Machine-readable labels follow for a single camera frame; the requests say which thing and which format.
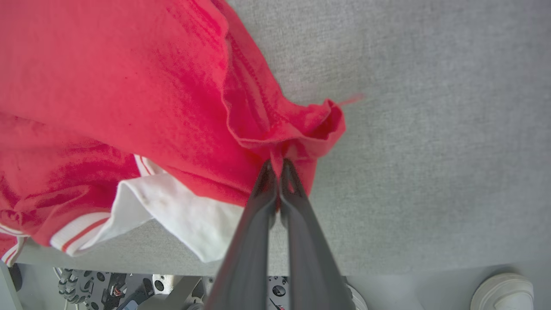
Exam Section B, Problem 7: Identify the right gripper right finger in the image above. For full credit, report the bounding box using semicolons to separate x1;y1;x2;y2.
280;158;356;310

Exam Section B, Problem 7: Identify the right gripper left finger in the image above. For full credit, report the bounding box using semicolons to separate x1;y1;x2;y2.
207;160;279;310

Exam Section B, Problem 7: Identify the red white sports garment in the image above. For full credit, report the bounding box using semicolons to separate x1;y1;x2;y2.
0;0;365;264

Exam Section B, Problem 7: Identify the robot wheeled base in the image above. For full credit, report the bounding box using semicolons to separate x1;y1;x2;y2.
54;267;369;310

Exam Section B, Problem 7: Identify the grey fabric sofa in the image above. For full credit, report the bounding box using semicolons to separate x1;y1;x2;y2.
17;0;551;277

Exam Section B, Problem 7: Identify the black round sofa foot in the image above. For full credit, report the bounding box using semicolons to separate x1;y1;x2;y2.
8;263;23;291

